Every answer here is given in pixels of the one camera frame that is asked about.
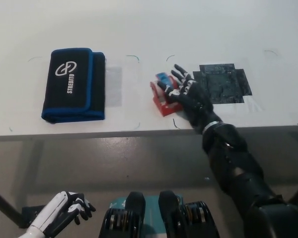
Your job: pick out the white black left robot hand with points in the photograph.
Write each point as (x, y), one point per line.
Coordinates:
(64, 208)

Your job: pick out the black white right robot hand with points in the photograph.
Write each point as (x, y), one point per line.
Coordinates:
(196, 101)

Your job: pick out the red tape dispenser blue label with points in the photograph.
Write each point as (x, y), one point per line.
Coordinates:
(164, 105)

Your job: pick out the black tape patch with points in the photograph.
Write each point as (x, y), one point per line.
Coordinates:
(226, 84)

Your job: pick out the grey translucent tape patch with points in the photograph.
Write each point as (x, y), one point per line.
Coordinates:
(113, 86)

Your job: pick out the black blue-trimmed Strebito notebook case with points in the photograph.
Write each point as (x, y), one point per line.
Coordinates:
(70, 86)

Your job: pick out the dark table foot plate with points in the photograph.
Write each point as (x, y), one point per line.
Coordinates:
(31, 215)

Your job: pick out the black ribbed robot body block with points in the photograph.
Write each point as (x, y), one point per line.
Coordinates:
(186, 218)
(125, 218)

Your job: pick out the black robot legs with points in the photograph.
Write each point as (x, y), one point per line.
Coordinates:
(152, 215)

